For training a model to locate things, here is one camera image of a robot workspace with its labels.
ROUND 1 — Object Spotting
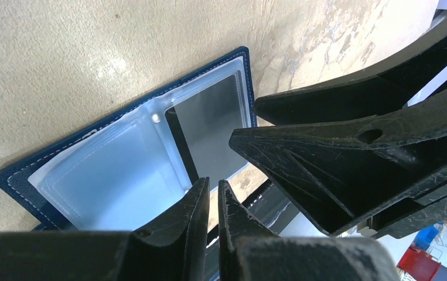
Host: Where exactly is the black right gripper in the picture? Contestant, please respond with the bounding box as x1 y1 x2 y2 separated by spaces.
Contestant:
229 89 447 239

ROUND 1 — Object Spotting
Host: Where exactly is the dark grey credit card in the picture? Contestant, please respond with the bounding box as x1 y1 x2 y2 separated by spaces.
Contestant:
165 75 248 190

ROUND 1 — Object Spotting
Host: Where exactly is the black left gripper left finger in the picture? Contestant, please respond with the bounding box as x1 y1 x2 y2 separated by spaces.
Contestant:
0 178 209 280

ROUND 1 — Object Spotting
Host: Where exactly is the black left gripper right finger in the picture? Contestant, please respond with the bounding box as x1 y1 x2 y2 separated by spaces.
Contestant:
218 180 400 280

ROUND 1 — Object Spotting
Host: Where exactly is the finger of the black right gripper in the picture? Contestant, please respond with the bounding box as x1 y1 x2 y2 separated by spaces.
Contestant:
253 17 447 125

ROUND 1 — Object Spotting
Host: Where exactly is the navy blue card holder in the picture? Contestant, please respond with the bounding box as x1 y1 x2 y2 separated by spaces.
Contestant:
0 46 257 230

